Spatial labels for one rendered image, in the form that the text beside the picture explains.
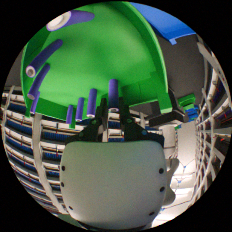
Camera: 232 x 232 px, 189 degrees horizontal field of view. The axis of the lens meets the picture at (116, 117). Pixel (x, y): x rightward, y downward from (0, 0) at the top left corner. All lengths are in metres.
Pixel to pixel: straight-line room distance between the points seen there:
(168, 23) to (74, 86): 0.35
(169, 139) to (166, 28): 0.70
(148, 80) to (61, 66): 0.17
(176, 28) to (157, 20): 0.07
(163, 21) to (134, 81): 0.26
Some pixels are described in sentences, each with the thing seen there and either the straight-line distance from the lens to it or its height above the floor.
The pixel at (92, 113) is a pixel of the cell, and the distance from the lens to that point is 0.16.
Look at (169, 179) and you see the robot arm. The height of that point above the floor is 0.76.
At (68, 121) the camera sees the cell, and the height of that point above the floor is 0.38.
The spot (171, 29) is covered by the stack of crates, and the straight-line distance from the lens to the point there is 0.33.
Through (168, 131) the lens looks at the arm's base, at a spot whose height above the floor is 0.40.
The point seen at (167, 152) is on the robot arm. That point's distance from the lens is 0.71.
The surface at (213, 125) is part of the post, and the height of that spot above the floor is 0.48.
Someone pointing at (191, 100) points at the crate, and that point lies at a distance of 1.36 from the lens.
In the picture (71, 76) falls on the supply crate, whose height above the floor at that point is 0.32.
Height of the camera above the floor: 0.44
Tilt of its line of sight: 17 degrees down
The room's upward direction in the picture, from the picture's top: 178 degrees clockwise
